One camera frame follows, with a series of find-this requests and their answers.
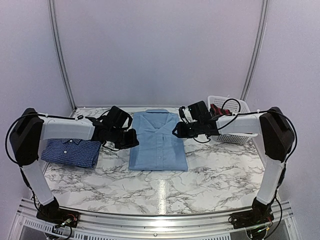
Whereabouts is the red black plaid shirt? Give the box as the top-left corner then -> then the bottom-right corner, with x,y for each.
210,103 -> 232,117

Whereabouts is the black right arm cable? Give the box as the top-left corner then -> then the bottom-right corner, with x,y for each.
192,98 -> 298,226

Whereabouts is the aluminium corner post right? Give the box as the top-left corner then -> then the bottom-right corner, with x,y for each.
240,0 -> 270,101

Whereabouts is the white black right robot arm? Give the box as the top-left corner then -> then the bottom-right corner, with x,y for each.
172,101 -> 297,205

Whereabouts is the light blue long sleeve shirt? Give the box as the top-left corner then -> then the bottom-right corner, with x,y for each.
128,109 -> 188,171

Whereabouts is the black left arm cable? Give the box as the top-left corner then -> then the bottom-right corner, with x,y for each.
6,109 -> 133,213

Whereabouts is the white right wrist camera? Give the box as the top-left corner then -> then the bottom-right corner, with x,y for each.
178,106 -> 190,124

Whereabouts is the aluminium corner post left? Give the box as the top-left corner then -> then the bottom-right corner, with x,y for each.
47,0 -> 77,112

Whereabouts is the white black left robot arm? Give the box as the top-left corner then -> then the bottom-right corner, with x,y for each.
5,106 -> 139,223

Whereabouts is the aluminium corner post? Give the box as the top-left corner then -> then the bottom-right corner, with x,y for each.
47,0 -> 77,112
240,0 -> 270,101

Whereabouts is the white plastic laundry basket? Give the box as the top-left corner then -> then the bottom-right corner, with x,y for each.
207,95 -> 259,145

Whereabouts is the navy checked shirt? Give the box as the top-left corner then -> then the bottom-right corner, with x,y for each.
41,138 -> 102,169

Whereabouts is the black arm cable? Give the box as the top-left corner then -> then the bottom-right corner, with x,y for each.
192,98 -> 298,226
6,109 -> 133,213

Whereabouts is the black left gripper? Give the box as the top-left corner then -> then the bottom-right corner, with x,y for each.
108,126 -> 139,150

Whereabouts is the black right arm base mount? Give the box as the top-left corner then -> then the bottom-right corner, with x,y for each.
228,197 -> 275,229

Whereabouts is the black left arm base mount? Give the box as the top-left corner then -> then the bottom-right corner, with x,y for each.
34,197 -> 80,228

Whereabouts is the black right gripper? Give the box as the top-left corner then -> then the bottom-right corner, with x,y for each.
172,120 -> 202,139

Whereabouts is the aluminium front frame rail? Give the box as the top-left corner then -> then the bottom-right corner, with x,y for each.
8,198 -> 302,240

